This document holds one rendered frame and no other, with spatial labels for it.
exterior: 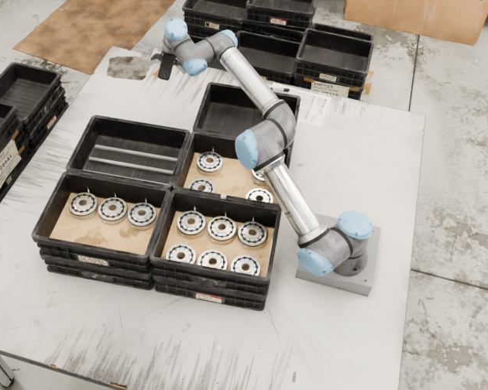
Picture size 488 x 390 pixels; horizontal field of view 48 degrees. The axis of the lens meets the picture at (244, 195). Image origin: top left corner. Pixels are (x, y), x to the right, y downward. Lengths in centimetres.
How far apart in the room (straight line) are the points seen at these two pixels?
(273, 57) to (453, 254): 154
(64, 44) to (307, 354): 300
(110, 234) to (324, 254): 75
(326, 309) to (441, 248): 130
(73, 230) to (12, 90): 145
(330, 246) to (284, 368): 43
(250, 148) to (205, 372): 74
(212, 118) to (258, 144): 64
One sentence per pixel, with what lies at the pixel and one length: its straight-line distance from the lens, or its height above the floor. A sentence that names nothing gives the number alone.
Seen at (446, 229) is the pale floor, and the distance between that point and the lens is 326.
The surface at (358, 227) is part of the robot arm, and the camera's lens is 185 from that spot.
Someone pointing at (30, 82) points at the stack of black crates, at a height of 38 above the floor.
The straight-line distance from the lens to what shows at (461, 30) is 457.
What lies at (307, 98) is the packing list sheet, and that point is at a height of 70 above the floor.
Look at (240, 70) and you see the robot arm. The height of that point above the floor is 125.
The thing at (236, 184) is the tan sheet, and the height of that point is 83.
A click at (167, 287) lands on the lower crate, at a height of 74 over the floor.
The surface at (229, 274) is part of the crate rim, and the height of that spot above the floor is 93.
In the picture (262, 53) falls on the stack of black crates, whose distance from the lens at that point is 345.
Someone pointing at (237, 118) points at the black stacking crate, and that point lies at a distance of 236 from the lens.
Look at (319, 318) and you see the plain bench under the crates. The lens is 198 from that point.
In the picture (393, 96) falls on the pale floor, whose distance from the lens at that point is 392.
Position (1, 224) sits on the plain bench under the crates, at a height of 70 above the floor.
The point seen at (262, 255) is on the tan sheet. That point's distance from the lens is 192.
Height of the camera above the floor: 246
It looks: 52 degrees down
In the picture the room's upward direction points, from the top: 5 degrees clockwise
